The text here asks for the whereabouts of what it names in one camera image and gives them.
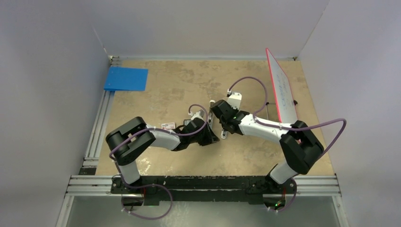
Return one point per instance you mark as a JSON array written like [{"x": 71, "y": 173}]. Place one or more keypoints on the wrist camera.
[
  {"x": 200, "y": 114},
  {"x": 234, "y": 100}
]

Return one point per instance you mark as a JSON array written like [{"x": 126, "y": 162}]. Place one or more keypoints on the white stapler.
[{"x": 211, "y": 114}]

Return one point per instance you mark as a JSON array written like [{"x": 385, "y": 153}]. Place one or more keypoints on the red framed whiteboard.
[{"x": 284, "y": 100}]

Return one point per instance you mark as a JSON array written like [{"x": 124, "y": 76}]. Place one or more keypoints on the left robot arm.
[{"x": 130, "y": 140}]

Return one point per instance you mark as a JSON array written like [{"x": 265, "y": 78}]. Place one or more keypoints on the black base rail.
[{"x": 254, "y": 190}]

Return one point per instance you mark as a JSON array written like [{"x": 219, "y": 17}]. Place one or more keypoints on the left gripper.
[{"x": 210, "y": 137}]

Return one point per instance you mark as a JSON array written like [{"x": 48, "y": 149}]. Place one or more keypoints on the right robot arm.
[{"x": 300, "y": 146}]

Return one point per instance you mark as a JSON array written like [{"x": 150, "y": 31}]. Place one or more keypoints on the whiteboard metal stand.
[{"x": 295, "y": 103}]

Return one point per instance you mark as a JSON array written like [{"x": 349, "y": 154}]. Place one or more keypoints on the blue plastic board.
[{"x": 126, "y": 79}]

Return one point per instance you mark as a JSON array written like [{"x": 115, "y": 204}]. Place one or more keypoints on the small white staple remover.
[{"x": 223, "y": 134}]

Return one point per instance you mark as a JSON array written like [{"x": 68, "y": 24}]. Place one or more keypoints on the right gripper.
[{"x": 236, "y": 110}]

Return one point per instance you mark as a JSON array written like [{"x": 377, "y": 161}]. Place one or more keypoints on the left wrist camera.
[{"x": 200, "y": 114}]

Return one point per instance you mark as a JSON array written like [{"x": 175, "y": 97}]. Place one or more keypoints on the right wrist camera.
[{"x": 234, "y": 100}]

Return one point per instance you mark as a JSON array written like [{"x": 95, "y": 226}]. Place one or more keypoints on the red white staple box sleeve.
[{"x": 168, "y": 126}]

